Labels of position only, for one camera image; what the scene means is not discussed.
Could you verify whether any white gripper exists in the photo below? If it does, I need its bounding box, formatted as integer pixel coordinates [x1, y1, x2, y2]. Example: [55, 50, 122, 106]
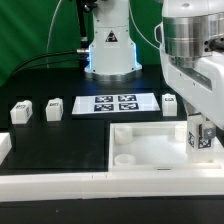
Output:
[160, 51, 224, 139]

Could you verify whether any white square tabletop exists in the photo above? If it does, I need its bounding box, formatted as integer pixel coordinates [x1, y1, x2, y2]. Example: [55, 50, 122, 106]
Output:
[108, 121, 224, 172]

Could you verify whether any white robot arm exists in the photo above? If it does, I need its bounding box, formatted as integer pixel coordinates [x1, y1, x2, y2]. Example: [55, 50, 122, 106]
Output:
[81, 0, 224, 137]

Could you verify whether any white U-shaped fence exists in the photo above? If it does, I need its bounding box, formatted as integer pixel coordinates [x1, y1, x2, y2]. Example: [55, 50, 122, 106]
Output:
[0, 131, 224, 203]

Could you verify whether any white marker plate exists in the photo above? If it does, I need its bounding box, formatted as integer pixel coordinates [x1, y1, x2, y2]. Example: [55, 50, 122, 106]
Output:
[72, 93, 160, 115]

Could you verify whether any black cable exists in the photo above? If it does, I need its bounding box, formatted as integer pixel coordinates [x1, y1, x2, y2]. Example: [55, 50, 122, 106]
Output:
[9, 49, 90, 79]

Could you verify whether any grey cable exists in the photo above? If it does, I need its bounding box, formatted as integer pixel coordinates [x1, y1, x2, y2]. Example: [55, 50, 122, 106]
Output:
[45, 0, 64, 69]

